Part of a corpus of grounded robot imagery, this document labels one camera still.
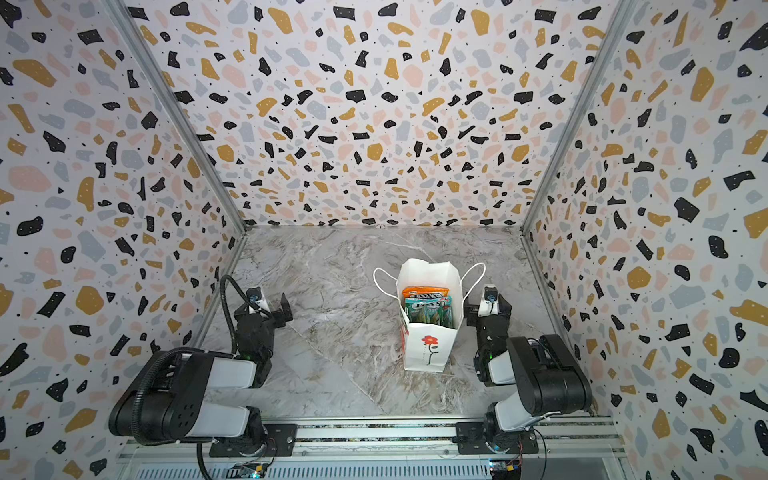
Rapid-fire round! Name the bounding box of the white paper gift bag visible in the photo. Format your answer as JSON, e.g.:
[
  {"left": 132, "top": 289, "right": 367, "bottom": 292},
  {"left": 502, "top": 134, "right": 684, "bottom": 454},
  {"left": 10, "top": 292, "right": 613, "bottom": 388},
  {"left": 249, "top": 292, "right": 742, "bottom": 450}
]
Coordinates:
[{"left": 372, "top": 258, "right": 486, "bottom": 373}]

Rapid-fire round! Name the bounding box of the right metal corner post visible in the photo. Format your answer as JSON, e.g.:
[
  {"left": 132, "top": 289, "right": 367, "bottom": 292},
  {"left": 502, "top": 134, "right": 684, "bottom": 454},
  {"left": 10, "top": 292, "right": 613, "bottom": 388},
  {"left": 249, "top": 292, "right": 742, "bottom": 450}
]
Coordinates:
[{"left": 521, "top": 0, "right": 637, "bottom": 240}]

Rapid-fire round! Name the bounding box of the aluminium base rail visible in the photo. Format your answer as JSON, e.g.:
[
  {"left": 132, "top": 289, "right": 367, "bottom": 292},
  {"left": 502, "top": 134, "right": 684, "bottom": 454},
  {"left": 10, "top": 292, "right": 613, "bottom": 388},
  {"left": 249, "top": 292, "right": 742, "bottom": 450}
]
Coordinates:
[{"left": 116, "top": 413, "right": 634, "bottom": 479}]

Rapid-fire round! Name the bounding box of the left metal corner post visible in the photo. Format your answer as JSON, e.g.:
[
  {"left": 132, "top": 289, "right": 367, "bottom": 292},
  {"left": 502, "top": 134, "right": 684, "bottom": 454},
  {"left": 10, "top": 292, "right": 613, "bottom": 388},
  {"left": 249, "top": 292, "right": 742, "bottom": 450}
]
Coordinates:
[{"left": 104, "top": 0, "right": 247, "bottom": 236}]

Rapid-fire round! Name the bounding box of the metal corner post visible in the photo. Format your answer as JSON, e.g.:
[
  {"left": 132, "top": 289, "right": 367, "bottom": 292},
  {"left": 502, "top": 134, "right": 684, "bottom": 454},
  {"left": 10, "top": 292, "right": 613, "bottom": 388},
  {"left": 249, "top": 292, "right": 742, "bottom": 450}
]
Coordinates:
[
  {"left": 521, "top": 0, "right": 637, "bottom": 240},
  {"left": 104, "top": 0, "right": 247, "bottom": 236}
]

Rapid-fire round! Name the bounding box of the teal Fox's candy packet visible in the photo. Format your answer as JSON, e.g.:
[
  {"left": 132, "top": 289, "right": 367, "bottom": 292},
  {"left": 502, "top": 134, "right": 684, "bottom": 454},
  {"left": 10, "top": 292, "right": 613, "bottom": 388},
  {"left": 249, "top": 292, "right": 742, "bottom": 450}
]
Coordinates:
[{"left": 405, "top": 297, "right": 454, "bottom": 328}]

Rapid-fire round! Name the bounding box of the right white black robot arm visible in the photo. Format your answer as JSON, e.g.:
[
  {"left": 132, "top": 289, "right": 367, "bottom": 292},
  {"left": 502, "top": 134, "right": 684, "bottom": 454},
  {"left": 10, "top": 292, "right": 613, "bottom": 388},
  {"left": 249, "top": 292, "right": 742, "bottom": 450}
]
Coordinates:
[{"left": 454, "top": 287, "right": 592, "bottom": 455}]

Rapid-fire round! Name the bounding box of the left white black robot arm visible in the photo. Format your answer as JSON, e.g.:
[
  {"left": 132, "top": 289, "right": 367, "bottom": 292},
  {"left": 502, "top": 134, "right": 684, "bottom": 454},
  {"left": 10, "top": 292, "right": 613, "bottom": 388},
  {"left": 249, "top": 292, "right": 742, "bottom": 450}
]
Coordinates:
[{"left": 108, "top": 288, "right": 293, "bottom": 457}]

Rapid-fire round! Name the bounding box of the orange Fox's fruits candy packet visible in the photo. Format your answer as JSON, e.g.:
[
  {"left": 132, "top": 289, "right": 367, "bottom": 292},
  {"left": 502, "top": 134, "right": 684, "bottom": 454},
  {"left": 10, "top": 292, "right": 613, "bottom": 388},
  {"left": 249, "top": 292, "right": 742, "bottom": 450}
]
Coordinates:
[{"left": 402, "top": 286, "right": 450, "bottom": 300}]

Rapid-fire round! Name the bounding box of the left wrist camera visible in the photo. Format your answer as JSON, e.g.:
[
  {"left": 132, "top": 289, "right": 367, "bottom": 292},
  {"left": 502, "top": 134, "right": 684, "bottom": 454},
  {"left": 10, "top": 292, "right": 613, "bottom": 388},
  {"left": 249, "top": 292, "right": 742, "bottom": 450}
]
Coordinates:
[{"left": 246, "top": 287, "right": 271, "bottom": 318}]

